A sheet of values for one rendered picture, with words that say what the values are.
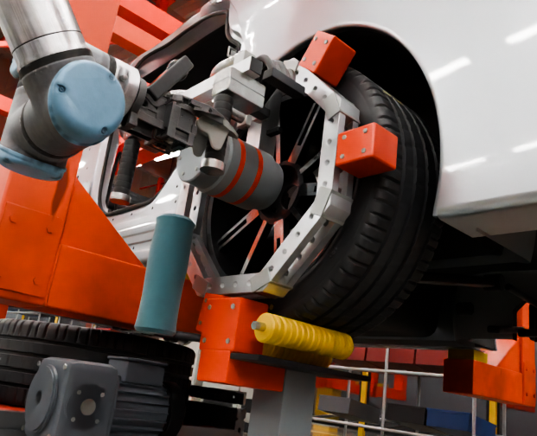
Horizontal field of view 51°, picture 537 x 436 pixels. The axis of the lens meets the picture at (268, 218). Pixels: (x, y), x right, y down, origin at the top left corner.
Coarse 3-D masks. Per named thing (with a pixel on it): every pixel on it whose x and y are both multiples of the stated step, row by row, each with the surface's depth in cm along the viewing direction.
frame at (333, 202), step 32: (288, 64) 128; (320, 96) 116; (352, 128) 112; (320, 160) 110; (192, 192) 145; (320, 192) 107; (320, 224) 107; (192, 256) 134; (288, 256) 109; (224, 288) 121; (256, 288) 112; (288, 288) 114
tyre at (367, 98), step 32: (352, 96) 121; (384, 96) 119; (416, 128) 122; (416, 160) 116; (384, 192) 108; (416, 192) 114; (352, 224) 110; (384, 224) 109; (416, 224) 115; (352, 256) 108; (384, 256) 112; (416, 256) 117; (320, 288) 111; (352, 288) 113; (384, 288) 118; (320, 320) 118; (352, 320) 122; (384, 320) 125
